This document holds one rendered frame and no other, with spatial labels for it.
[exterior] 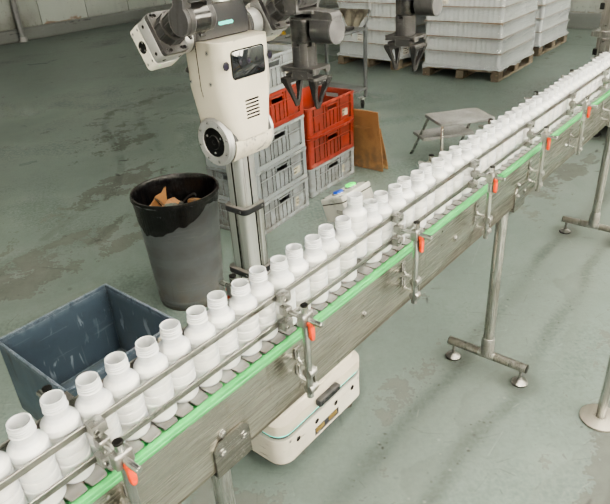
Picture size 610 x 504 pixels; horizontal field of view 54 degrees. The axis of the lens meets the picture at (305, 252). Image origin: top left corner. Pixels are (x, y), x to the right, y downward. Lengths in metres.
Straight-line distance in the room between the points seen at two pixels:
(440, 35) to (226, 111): 6.20
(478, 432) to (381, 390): 0.44
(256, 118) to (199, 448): 1.11
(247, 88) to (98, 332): 0.85
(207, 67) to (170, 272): 1.50
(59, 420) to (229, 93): 1.15
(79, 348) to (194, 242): 1.41
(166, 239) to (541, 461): 1.92
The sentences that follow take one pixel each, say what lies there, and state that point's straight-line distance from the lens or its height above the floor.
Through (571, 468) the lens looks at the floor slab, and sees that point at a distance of 2.49.
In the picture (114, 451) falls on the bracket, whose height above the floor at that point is 1.09.
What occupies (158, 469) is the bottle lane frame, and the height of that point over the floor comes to 0.94.
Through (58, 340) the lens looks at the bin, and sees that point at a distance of 1.71.
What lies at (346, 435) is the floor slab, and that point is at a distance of 2.48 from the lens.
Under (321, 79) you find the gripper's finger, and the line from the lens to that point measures 1.43.
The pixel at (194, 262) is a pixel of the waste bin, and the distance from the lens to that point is 3.10.
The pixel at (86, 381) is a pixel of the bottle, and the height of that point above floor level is 1.15.
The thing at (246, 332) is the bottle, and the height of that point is 1.06.
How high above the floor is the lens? 1.78
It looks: 29 degrees down
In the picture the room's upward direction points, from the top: 4 degrees counter-clockwise
